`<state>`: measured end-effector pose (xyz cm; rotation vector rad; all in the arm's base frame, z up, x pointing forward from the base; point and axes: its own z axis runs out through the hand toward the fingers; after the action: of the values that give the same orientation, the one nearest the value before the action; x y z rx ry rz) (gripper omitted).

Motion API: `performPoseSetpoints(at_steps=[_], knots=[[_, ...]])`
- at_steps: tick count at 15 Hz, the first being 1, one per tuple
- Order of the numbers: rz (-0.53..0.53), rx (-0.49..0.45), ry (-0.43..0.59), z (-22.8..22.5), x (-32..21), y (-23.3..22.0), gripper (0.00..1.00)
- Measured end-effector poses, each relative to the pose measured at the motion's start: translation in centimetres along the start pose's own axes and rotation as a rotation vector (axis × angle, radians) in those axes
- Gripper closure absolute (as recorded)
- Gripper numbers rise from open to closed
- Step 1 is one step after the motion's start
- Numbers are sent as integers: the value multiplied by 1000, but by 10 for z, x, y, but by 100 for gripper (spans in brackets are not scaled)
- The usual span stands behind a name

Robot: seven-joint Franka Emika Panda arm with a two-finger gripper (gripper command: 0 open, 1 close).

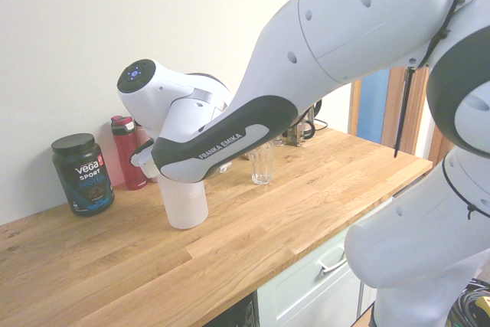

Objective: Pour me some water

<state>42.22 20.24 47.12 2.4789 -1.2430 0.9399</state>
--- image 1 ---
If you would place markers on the black Vega protein tub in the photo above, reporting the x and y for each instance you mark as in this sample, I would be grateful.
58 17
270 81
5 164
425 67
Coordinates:
82 174

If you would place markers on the clear faceted drinking glass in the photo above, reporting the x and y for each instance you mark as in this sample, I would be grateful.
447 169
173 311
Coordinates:
260 170

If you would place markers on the black dishwasher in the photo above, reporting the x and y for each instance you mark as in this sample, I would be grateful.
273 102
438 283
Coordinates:
241 313

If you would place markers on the yellow plastic box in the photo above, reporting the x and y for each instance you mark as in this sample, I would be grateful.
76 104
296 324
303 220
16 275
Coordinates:
483 304

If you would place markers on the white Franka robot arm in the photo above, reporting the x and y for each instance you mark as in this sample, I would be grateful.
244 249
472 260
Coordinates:
344 36

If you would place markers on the red water bottle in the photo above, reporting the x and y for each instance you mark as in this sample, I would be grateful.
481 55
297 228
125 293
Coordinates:
124 158

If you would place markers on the glass French press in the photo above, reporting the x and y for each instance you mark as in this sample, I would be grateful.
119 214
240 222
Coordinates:
298 131

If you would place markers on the wooden door frame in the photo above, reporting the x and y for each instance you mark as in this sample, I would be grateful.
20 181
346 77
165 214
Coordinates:
420 124

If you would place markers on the white cabinet drawer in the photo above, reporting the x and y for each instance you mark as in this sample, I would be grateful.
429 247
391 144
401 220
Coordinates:
298 292

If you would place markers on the translucent pitcher with blue lid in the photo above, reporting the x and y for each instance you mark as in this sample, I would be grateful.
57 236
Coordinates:
183 204

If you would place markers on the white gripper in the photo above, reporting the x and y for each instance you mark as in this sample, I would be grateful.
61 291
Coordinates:
144 162

